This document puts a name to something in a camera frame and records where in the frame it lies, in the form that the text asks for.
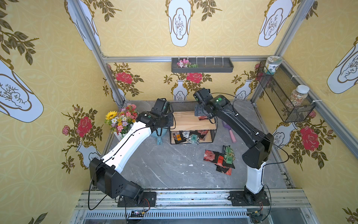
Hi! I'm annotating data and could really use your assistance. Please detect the red black tea bag front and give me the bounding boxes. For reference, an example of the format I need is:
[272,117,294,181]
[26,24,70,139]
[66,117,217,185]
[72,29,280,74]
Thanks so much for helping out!
[203,150,223,163]

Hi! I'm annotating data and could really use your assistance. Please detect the green grape oolong tea bag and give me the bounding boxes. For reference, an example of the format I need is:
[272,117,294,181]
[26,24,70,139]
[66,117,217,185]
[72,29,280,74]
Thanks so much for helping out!
[223,146,235,165]

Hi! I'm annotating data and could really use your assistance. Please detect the da hong pao tea bag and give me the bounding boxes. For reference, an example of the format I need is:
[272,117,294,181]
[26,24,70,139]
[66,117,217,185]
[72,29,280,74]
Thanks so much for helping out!
[216,165,232,175]

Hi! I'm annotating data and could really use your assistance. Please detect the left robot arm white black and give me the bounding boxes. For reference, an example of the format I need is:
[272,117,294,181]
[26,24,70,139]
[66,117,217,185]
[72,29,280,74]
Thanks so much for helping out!
[89,99,173,204]

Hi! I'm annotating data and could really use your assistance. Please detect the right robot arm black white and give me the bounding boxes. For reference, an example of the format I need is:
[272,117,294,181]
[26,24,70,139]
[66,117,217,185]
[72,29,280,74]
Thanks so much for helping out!
[194,88,274,205]

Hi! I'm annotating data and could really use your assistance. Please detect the colourful artificial flower bouquet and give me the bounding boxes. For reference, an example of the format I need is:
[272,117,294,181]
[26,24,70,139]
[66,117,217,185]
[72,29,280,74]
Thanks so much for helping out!
[105,104,138,135]

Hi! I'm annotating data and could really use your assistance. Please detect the purple garden fork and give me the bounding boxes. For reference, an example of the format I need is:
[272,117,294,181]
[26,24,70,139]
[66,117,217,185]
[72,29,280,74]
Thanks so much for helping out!
[222,121,237,143]

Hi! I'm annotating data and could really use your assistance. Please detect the small pink flowers in tray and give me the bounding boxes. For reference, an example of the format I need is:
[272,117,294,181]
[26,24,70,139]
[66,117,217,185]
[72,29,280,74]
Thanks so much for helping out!
[177,58,198,68]

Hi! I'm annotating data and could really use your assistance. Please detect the white picket fence planter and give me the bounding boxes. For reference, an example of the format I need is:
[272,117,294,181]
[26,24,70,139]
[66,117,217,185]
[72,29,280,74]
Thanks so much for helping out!
[114,132,125,141]

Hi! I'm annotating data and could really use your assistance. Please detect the white lidded printed jar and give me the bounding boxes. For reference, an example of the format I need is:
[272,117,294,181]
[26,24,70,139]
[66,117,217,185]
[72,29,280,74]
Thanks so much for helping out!
[263,56,282,75]

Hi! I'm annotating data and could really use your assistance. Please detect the clear jar white lid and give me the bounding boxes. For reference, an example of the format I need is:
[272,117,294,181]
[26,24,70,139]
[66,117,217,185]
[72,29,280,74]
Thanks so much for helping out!
[285,85,310,109]

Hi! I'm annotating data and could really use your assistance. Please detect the black wire mesh shelf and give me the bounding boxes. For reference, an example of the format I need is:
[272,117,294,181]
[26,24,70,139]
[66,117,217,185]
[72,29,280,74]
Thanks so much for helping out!
[170,101,218,145]

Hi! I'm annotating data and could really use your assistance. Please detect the black wire wall basket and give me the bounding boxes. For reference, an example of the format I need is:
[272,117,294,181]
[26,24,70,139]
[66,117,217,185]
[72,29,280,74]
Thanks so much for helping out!
[257,61,316,123]

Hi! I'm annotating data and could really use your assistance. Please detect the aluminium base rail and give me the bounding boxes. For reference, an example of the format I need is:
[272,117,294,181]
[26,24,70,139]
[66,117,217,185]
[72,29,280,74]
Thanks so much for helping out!
[70,189,319,224]

